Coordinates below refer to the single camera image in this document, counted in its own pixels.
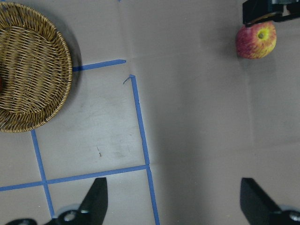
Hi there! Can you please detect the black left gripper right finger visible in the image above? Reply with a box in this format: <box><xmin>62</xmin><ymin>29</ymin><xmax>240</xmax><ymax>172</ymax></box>
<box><xmin>240</xmin><ymin>178</ymin><xmax>300</xmax><ymax>225</ymax></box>

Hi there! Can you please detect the red yellow apple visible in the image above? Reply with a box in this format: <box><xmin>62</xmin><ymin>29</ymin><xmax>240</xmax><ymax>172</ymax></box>
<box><xmin>235</xmin><ymin>22</ymin><xmax>277</xmax><ymax>60</ymax></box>

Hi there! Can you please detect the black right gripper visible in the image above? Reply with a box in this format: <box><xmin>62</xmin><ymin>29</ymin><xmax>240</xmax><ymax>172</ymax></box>
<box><xmin>242</xmin><ymin>0</ymin><xmax>300</xmax><ymax>25</ymax></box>

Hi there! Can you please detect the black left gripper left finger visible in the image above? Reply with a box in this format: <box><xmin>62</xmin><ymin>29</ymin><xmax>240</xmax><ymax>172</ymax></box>
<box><xmin>6</xmin><ymin>177</ymin><xmax>109</xmax><ymax>225</ymax></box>

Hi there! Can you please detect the brown wicker basket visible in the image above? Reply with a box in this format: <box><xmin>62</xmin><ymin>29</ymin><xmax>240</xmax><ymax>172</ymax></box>
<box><xmin>0</xmin><ymin>1</ymin><xmax>73</xmax><ymax>133</ymax></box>

